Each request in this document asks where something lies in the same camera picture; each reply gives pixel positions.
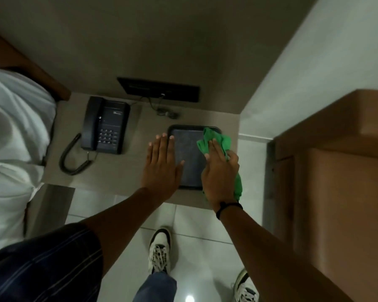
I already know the brown wooden cabinet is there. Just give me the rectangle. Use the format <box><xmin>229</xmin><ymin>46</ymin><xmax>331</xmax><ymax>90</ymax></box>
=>
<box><xmin>272</xmin><ymin>89</ymin><xmax>378</xmax><ymax>302</ymax></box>

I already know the black telephone base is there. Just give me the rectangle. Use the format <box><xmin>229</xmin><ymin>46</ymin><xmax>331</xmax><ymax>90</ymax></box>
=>
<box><xmin>95</xmin><ymin>100</ymin><xmax>131</xmax><ymax>155</ymax></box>

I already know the person's right forearm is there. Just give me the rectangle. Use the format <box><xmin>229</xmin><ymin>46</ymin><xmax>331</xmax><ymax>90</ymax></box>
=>
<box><xmin>215</xmin><ymin>203</ymin><xmax>356</xmax><ymax>302</ymax></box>

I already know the white black right sneaker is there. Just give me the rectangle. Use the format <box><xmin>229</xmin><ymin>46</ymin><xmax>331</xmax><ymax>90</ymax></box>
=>
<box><xmin>232</xmin><ymin>268</ymin><xmax>261</xmax><ymax>302</ymax></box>

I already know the thin black cable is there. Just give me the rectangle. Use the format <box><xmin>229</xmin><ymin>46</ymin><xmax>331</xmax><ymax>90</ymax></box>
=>
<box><xmin>140</xmin><ymin>95</ymin><xmax>180</xmax><ymax>119</ymax></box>

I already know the dark striped shirt sleeve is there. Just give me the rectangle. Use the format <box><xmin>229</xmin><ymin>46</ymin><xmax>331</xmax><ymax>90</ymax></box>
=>
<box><xmin>0</xmin><ymin>222</ymin><xmax>105</xmax><ymax>302</ymax></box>

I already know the green cleaning cloth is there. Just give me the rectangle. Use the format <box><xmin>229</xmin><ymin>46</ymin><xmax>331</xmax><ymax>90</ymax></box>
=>
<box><xmin>197</xmin><ymin>127</ymin><xmax>243</xmax><ymax>201</ymax></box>

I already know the brown wooden headboard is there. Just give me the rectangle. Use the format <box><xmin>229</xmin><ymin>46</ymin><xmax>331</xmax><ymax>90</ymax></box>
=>
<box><xmin>0</xmin><ymin>26</ymin><xmax>72</xmax><ymax>102</ymax></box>

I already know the black rectangular tray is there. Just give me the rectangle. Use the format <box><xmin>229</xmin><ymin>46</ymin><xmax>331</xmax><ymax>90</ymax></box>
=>
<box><xmin>167</xmin><ymin>124</ymin><xmax>223</xmax><ymax>190</ymax></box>

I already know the black wall socket panel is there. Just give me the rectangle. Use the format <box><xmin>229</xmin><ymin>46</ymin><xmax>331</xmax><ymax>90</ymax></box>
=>
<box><xmin>117</xmin><ymin>77</ymin><xmax>201</xmax><ymax>104</ymax></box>

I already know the black coiled telephone cord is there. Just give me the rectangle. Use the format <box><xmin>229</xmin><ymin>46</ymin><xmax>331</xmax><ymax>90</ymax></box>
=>
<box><xmin>59</xmin><ymin>133</ymin><xmax>98</xmax><ymax>176</ymax></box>

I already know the person's left forearm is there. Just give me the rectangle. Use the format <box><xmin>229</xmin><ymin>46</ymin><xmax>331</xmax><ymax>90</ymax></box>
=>
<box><xmin>80</xmin><ymin>187</ymin><xmax>177</xmax><ymax>278</ymax></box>

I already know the black telephone handset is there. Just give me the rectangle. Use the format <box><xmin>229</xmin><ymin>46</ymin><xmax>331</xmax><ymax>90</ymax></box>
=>
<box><xmin>81</xmin><ymin>96</ymin><xmax>105</xmax><ymax>151</ymax></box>

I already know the white black left sneaker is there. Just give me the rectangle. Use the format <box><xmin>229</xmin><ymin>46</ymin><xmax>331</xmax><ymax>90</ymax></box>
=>
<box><xmin>148</xmin><ymin>228</ymin><xmax>173</xmax><ymax>276</ymax></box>

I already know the person's left hand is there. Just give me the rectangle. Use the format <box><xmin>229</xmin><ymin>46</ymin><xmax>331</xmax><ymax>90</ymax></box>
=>
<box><xmin>140</xmin><ymin>133</ymin><xmax>186</xmax><ymax>202</ymax></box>

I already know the grey bedside table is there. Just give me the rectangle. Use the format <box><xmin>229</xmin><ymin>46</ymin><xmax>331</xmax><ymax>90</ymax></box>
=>
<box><xmin>24</xmin><ymin>91</ymin><xmax>240</xmax><ymax>240</ymax></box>

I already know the black wristband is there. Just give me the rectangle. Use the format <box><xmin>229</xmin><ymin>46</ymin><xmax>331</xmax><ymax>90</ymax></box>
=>
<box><xmin>215</xmin><ymin>201</ymin><xmax>244</xmax><ymax>221</ymax></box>

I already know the blue jeans leg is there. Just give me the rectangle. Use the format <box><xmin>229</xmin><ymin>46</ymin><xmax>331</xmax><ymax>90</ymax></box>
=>
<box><xmin>132</xmin><ymin>271</ymin><xmax>178</xmax><ymax>302</ymax></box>

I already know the person's right hand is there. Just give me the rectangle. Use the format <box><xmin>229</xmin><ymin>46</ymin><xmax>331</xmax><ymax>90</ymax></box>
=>
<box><xmin>201</xmin><ymin>138</ymin><xmax>242</xmax><ymax>212</ymax></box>

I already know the white black sneaker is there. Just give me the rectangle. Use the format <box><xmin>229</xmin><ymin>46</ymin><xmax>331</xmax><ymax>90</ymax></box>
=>
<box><xmin>232</xmin><ymin>268</ymin><xmax>261</xmax><ymax>302</ymax></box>
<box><xmin>148</xmin><ymin>228</ymin><xmax>173</xmax><ymax>276</ymax></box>

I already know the white bed sheet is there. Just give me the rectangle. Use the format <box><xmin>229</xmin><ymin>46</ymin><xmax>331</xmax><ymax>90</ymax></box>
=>
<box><xmin>0</xmin><ymin>67</ymin><xmax>57</xmax><ymax>262</ymax></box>

